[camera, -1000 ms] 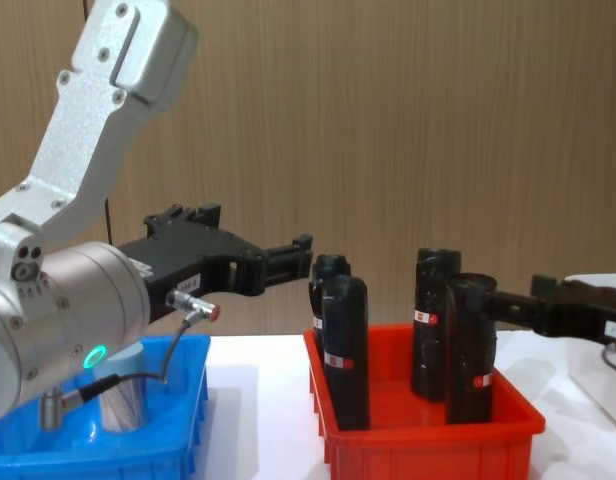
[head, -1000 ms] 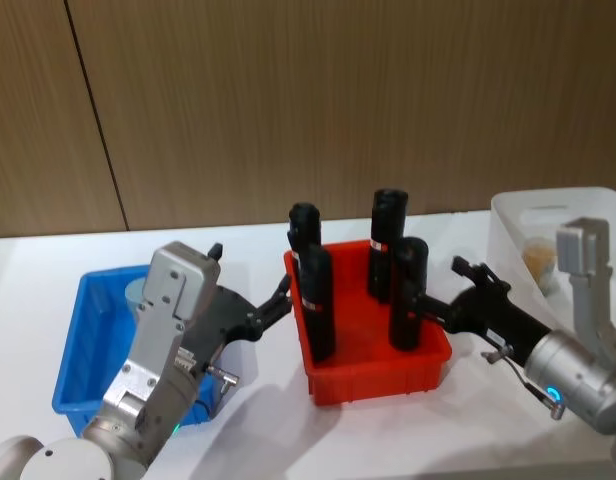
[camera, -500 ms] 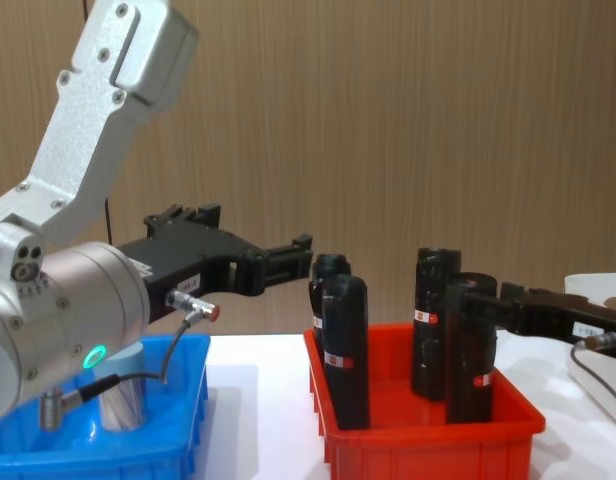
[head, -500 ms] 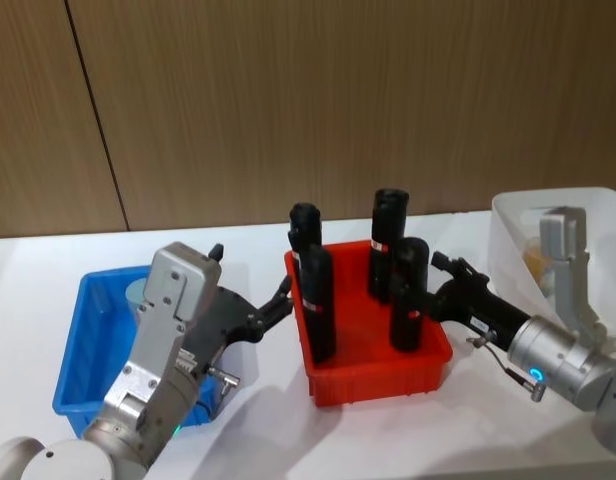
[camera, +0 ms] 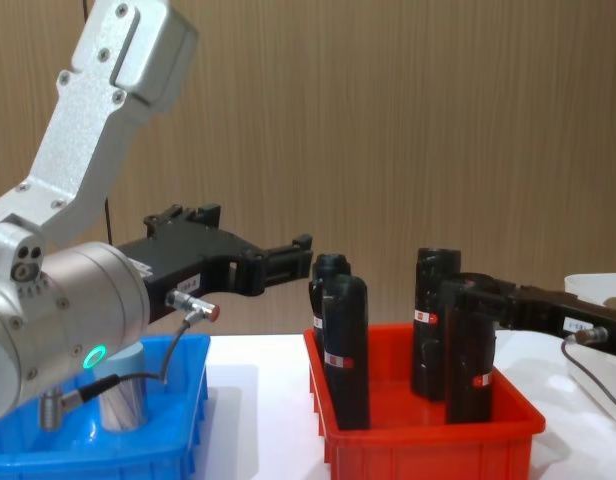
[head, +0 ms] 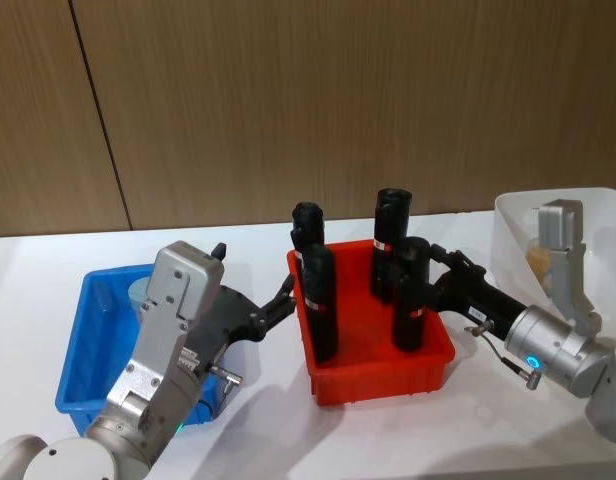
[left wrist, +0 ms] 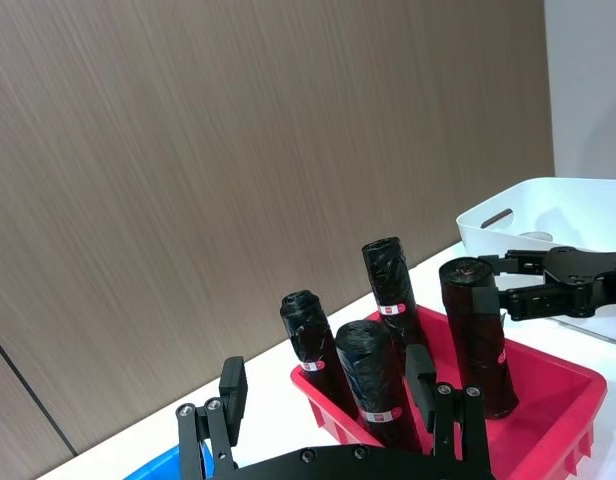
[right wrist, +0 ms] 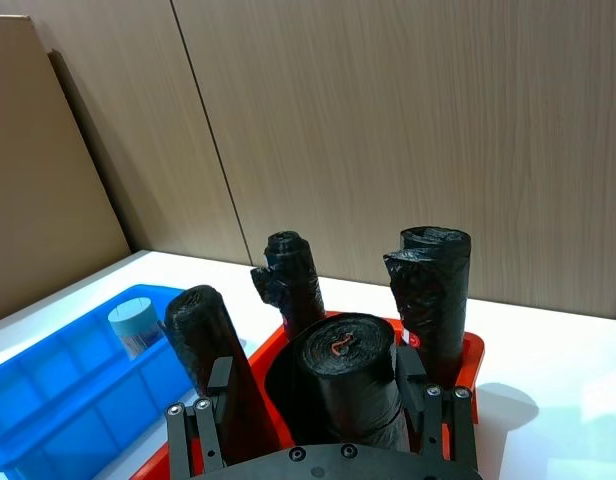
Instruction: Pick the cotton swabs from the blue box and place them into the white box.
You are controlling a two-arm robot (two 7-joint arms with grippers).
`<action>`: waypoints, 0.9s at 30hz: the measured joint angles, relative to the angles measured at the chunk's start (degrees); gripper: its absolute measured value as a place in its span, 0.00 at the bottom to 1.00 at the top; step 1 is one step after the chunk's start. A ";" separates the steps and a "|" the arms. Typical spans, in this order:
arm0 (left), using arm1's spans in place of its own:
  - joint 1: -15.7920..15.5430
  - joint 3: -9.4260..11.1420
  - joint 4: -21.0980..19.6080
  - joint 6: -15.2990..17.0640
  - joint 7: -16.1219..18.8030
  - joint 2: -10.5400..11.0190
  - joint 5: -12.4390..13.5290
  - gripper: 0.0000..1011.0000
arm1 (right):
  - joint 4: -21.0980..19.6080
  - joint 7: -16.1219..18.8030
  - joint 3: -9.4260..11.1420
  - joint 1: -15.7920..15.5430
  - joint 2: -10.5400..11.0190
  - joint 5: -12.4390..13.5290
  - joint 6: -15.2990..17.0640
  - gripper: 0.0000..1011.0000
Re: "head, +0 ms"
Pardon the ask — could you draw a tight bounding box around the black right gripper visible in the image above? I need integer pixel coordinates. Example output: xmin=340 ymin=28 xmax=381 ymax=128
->
xmin=427 ymin=242 xmax=532 ymax=342

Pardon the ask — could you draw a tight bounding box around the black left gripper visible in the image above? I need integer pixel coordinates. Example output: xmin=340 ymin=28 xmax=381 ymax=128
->
xmin=186 ymin=242 xmax=297 ymax=377

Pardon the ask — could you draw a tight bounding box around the black cylinder with red label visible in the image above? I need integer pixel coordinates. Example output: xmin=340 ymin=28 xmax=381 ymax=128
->
xmin=391 ymin=236 xmax=433 ymax=353
xmin=290 ymin=201 xmax=325 ymax=281
xmin=369 ymin=187 xmax=414 ymax=304
xmin=299 ymin=243 xmax=340 ymax=365

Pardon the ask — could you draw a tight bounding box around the white plastic bin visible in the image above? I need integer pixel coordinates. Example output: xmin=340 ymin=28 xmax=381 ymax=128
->
xmin=493 ymin=186 xmax=616 ymax=347

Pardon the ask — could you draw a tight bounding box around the red plastic bin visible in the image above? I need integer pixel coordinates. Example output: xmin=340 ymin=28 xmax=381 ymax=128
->
xmin=286 ymin=238 xmax=457 ymax=408

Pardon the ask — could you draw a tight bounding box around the blue plastic bin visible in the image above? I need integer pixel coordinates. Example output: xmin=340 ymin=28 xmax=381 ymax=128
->
xmin=55 ymin=264 xmax=230 ymax=438

